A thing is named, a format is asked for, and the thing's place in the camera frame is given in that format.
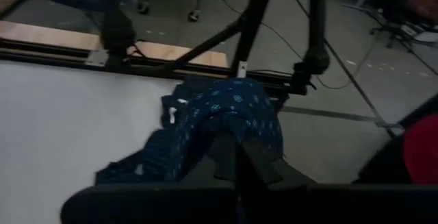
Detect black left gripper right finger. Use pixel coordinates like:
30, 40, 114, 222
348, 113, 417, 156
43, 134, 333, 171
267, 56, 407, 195
239, 136, 438, 224

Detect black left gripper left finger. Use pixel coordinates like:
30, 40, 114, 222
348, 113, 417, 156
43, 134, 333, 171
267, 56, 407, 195
61, 127, 240, 224

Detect dark navy shorts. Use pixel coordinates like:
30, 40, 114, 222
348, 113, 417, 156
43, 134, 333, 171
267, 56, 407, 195
160, 76, 206, 129

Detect navy blue garment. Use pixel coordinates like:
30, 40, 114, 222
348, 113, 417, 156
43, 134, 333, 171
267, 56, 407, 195
95, 78, 285, 186

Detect red rounded object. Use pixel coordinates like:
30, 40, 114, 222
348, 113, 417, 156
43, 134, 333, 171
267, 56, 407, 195
402, 113, 438, 186

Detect dark background chair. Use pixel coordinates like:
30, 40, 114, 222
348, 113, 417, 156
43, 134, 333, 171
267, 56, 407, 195
342, 0, 438, 77

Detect black aluminium table frame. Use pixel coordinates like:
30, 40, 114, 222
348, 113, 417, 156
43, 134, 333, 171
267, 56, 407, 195
0, 0, 404, 139

